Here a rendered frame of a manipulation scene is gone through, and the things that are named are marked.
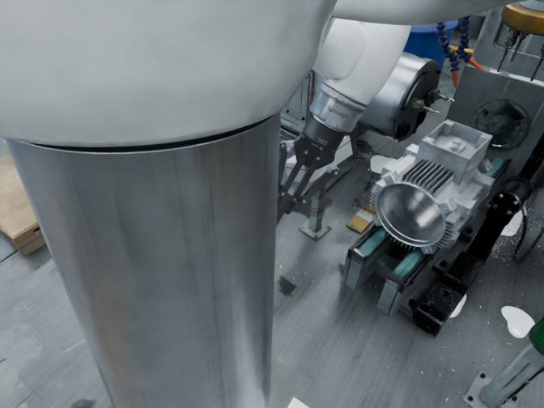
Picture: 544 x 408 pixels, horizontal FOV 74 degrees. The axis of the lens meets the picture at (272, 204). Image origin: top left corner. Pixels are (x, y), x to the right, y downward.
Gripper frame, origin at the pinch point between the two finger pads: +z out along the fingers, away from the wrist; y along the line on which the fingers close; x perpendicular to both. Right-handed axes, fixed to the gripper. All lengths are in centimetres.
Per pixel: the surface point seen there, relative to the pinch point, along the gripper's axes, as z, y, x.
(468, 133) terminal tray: -29.2, 29.2, 16.5
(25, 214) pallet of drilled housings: 116, -116, 91
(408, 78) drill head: -33, 17, 41
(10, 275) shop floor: 136, -102, 68
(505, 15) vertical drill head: -54, 26, 31
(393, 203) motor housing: -7.9, 23.9, 14.5
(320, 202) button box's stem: 2.5, 9.8, 20.0
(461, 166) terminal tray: -23.6, 27.6, 5.7
